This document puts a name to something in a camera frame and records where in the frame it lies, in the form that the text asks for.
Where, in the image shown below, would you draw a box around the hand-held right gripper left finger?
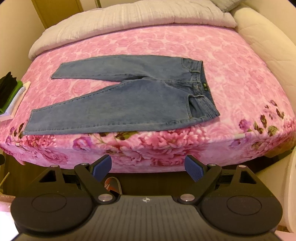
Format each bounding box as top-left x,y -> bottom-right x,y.
38,155 -> 116,205

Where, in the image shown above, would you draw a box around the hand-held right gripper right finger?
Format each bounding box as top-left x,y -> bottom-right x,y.
177,155 -> 258,205

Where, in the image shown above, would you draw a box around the blue denim jeans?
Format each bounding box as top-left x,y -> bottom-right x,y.
23,54 -> 221,135

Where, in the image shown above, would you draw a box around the white lidded plastic bucket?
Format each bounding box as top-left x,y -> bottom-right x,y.
283,152 -> 296,233

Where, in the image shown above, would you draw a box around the orange and black slipper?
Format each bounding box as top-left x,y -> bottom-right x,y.
104,176 -> 122,195

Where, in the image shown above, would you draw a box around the green folded garment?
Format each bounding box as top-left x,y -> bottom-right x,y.
0,81 -> 24,112

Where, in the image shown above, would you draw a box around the black folded garment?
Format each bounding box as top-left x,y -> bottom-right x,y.
0,72 -> 18,103

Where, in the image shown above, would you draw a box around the pink floral blanket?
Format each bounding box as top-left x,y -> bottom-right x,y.
0,26 -> 296,174

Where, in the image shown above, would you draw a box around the grey-white crinkled quilt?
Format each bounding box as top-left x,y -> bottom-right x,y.
28,0 -> 237,61

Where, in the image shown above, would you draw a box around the wooden wardrobe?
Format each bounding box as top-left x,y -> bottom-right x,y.
31,0 -> 101,30

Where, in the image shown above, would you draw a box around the grey pillow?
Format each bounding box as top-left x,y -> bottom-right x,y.
214,0 -> 245,12

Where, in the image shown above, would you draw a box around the dark wooden bed frame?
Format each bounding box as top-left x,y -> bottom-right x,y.
4,155 -> 289,197

